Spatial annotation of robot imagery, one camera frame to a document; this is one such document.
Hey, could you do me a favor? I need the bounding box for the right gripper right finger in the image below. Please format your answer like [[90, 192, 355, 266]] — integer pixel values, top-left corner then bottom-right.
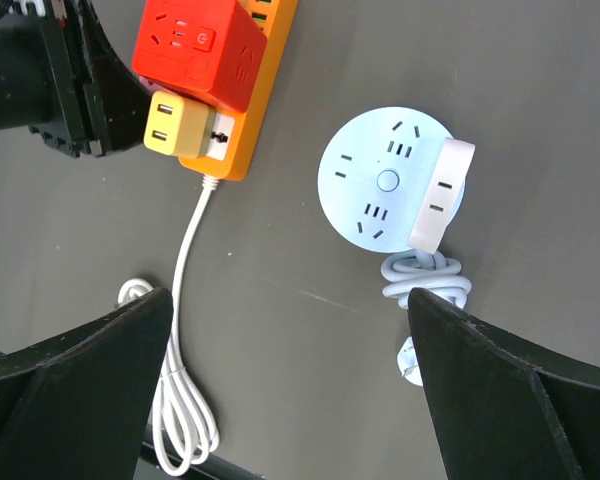
[[408, 289, 600, 479]]

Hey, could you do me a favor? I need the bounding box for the blue socket grey cord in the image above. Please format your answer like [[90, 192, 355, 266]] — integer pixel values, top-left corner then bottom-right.
[[379, 249, 474, 387]]

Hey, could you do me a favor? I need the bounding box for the red plug adapter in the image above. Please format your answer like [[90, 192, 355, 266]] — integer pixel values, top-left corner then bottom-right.
[[132, 0, 267, 113]]

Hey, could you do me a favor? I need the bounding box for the orange power strip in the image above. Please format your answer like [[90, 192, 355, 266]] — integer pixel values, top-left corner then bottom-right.
[[179, 0, 299, 182]]

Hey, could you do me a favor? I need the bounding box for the yellow cube charger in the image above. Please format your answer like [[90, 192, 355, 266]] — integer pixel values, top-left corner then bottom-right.
[[143, 91, 216, 158]]

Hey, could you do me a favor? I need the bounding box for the white usb charger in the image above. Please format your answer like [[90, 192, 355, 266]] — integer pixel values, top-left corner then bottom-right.
[[408, 138, 476, 254]]

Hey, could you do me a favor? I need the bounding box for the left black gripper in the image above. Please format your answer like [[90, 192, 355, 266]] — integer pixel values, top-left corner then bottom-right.
[[27, 1, 151, 158]]

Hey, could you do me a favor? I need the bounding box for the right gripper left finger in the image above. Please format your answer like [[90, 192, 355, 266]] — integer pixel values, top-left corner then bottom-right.
[[0, 288, 173, 479]]

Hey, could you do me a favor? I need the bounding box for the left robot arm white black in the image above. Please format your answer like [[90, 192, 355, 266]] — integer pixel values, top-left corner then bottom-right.
[[0, 1, 151, 158]]

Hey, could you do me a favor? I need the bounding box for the white cord with plug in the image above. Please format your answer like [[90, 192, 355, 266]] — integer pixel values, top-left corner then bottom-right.
[[115, 174, 222, 477]]

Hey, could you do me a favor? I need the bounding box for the pink square adapter plug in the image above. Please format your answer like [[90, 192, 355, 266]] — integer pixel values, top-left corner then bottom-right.
[[138, 76, 163, 93]]

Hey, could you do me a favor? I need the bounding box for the blue round power socket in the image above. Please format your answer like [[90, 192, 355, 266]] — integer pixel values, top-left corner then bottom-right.
[[317, 106, 456, 254]]

